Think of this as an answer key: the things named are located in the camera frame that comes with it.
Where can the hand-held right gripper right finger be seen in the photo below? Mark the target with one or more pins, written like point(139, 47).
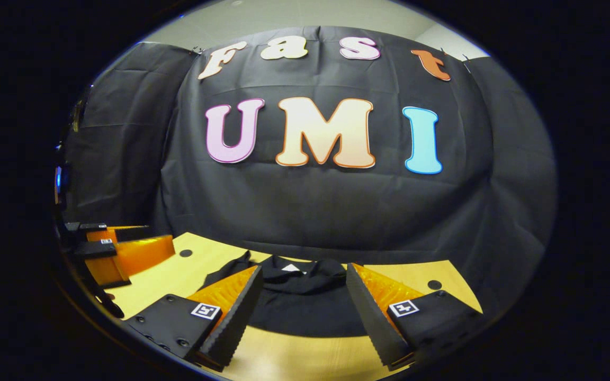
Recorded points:
point(374, 323)

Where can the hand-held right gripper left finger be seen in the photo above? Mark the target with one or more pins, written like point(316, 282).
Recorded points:
point(236, 323)

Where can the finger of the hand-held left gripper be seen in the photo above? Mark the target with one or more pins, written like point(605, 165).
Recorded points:
point(146, 254)
point(119, 233)

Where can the black shirt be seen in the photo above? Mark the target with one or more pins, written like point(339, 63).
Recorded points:
point(305, 307)

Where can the black table grommet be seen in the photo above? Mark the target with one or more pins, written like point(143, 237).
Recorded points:
point(186, 253)
point(434, 284)

